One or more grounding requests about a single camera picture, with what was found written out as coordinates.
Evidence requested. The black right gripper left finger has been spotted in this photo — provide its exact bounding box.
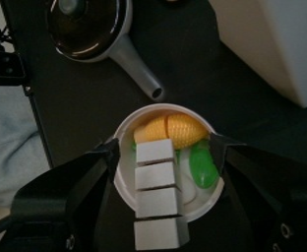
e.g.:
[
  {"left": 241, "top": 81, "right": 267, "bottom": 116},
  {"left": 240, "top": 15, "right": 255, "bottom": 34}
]
[{"left": 0, "top": 138, "right": 120, "bottom": 252}]

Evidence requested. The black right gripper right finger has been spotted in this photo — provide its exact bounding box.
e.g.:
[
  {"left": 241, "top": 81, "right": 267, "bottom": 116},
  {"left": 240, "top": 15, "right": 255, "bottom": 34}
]
[{"left": 207, "top": 132, "right": 307, "bottom": 252}]

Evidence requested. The white plastic bowl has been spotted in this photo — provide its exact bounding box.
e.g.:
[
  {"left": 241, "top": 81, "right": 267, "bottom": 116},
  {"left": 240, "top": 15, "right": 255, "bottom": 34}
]
[{"left": 112, "top": 102, "right": 225, "bottom": 223}]

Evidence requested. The green toy corn husk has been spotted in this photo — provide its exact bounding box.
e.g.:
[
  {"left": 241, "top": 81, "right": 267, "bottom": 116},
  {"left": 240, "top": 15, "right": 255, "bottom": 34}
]
[{"left": 173, "top": 139, "right": 220, "bottom": 190}]

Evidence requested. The white segmented toy block bar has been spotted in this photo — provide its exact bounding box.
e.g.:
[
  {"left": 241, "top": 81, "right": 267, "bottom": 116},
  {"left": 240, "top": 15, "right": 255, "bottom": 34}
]
[{"left": 132, "top": 138, "right": 191, "bottom": 252}]

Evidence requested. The yellow toy corn cob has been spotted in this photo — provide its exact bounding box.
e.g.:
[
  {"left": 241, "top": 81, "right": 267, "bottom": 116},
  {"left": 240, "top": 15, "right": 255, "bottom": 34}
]
[{"left": 132, "top": 112, "right": 209, "bottom": 151}]

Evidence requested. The white box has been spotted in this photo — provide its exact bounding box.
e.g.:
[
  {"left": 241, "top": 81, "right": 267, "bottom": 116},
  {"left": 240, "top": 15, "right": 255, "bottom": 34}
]
[{"left": 207, "top": 0, "right": 307, "bottom": 109}]

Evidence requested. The grey toy frying pan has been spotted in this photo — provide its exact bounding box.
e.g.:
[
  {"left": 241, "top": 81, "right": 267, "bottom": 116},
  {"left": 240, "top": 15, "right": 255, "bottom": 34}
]
[{"left": 43, "top": 0, "right": 165, "bottom": 101}]

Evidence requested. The black camera on mount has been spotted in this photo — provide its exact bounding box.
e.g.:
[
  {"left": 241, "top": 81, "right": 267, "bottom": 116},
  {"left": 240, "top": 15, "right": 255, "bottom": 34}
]
[{"left": 0, "top": 23, "right": 29, "bottom": 88}]

